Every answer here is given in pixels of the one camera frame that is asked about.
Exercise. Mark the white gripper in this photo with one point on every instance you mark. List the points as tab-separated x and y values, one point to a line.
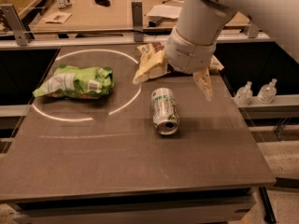
189	56

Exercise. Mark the green white 7up can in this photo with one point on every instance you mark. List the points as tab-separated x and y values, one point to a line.
164	111

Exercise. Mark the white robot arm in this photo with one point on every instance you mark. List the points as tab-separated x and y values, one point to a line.
192	42

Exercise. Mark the brown yellow snack bag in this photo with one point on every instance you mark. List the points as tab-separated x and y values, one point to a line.
153	64

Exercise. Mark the white paper sheet centre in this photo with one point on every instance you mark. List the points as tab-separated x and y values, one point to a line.
164	11

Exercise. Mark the clear sanitizer bottle left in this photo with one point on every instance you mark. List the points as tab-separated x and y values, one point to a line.
243	95

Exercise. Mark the clear sanitizer bottle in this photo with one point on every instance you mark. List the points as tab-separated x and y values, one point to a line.
267	92
243	95

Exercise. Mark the clear sanitizer bottle right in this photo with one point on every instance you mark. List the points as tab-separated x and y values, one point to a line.
267	92

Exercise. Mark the black mouse on desk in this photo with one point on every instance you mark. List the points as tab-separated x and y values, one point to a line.
104	3

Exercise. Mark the green chip bag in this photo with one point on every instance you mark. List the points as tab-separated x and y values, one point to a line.
77	83

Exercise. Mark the wooden back desk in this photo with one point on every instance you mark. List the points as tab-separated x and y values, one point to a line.
88	16

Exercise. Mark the small paper card left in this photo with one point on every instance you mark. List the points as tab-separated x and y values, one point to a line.
57	17

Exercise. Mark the middle metal bracket post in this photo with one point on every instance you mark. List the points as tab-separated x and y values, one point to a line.
137	17

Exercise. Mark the metal bracket post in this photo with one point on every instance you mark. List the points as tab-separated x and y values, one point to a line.
251	30
21	36
137	17

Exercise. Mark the right metal bracket post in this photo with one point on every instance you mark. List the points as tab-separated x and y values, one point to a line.
251	30

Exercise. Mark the left metal bracket post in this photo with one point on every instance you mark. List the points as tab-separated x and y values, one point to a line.
21	36

